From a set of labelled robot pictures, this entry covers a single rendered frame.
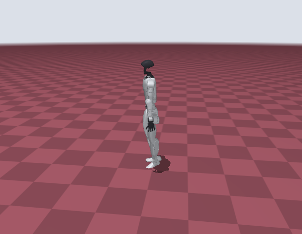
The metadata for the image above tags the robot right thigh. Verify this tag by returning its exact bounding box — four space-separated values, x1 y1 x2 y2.
143 110 148 138

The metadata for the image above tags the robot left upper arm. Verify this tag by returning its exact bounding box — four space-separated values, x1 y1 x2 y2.
145 80 154 104

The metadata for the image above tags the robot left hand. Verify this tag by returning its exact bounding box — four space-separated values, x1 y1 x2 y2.
146 118 155 132

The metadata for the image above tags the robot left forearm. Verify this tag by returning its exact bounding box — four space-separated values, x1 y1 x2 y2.
146 100 153 121

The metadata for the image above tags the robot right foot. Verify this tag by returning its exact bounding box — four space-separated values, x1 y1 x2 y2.
146 156 162 162

